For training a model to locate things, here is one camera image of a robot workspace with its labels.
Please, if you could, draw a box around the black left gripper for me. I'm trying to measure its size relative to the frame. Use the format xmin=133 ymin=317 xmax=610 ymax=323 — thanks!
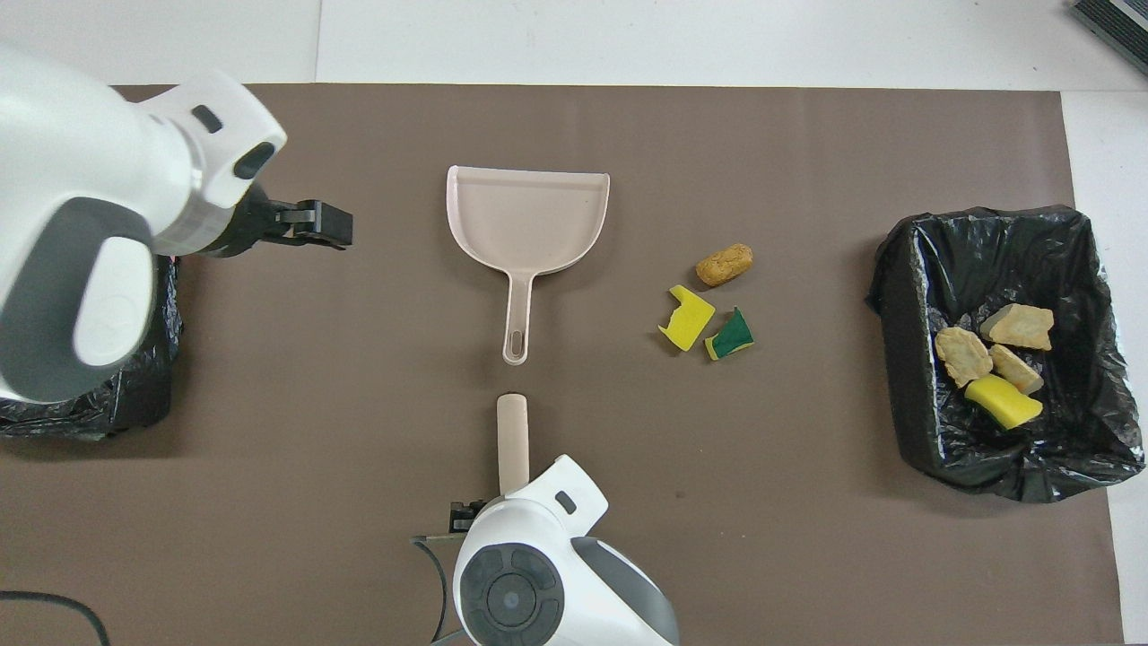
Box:
xmin=202 ymin=182 xmax=354 ymax=259

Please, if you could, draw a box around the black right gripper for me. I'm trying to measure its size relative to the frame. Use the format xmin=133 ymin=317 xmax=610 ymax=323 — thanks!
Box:
xmin=448 ymin=498 xmax=492 ymax=537

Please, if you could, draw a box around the beige hand brush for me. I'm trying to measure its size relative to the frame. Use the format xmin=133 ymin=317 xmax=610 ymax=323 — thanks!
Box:
xmin=496 ymin=393 xmax=532 ymax=496

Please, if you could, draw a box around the beige plastic dustpan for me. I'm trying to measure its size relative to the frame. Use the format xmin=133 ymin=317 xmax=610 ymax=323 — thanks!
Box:
xmin=446 ymin=164 xmax=612 ymax=367

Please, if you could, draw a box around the notched yellow sponge piece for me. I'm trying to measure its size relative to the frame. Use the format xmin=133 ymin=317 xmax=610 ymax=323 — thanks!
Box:
xmin=657 ymin=284 xmax=718 ymax=353

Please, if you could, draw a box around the green and yellow sponge piece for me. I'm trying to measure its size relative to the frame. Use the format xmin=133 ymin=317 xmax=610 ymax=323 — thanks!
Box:
xmin=704 ymin=307 xmax=755 ymax=362

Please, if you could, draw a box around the brown oval sponge lump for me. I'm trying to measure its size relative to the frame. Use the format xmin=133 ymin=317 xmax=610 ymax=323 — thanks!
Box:
xmin=695 ymin=243 xmax=754 ymax=288

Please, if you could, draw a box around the pale beige sponge scrap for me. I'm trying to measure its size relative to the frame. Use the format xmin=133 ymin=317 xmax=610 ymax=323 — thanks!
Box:
xmin=935 ymin=326 xmax=995 ymax=389

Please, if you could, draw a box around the plain yellow sponge piece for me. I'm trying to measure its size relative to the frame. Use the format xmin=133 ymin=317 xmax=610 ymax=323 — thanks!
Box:
xmin=964 ymin=374 xmax=1045 ymax=431

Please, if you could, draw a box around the orange striped sponge scrap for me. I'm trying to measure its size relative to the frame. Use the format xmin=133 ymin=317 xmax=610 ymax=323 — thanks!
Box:
xmin=978 ymin=303 xmax=1056 ymax=352
xmin=988 ymin=344 xmax=1046 ymax=396

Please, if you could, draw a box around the black bag bin pink spot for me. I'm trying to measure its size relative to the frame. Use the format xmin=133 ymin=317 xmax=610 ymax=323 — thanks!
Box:
xmin=0 ymin=256 xmax=185 ymax=441

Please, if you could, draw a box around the black bag lined bin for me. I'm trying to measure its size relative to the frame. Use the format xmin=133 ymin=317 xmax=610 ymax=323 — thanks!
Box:
xmin=865 ymin=205 xmax=1146 ymax=503

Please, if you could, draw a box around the brown paper table mat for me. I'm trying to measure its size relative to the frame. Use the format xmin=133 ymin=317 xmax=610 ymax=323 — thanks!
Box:
xmin=108 ymin=83 xmax=1126 ymax=646

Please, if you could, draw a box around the dark ribbed device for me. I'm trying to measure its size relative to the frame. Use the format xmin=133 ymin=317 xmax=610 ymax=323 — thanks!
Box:
xmin=1070 ymin=0 xmax=1148 ymax=77

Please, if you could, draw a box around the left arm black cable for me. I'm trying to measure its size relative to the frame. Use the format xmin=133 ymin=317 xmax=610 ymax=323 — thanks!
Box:
xmin=0 ymin=589 xmax=110 ymax=646

